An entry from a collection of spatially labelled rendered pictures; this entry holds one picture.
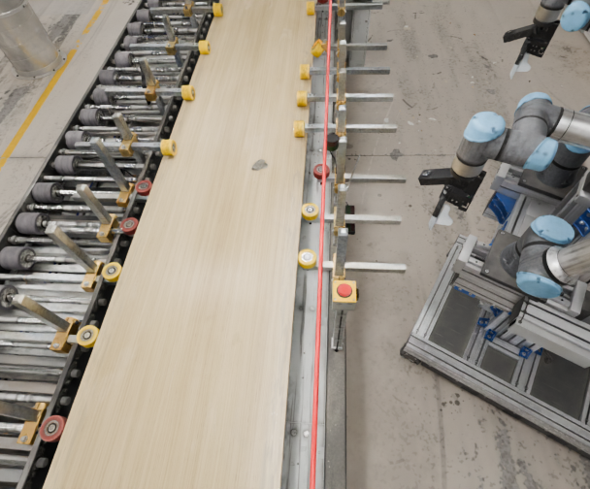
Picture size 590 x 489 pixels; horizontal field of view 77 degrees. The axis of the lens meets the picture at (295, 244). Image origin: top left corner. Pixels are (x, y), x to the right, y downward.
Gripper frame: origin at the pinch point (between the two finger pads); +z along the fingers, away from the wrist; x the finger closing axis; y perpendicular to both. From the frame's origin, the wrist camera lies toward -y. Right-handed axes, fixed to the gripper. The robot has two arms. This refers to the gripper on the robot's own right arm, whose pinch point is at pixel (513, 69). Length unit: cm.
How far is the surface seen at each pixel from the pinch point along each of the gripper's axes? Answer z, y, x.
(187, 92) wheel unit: 35, -152, -43
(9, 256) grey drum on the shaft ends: 47, -158, -164
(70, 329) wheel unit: 46, -105, -172
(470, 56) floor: 132, -50, 234
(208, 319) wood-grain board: 42, -58, -141
